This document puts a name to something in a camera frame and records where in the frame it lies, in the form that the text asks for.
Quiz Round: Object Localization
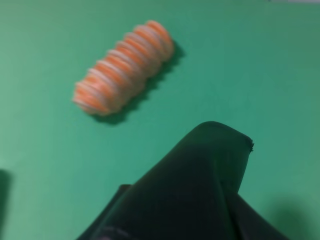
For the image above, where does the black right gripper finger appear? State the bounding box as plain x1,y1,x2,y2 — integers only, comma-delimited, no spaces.
0,169,11,233

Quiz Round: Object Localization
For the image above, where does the black glasses case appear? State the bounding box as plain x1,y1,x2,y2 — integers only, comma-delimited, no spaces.
80,121,285,240

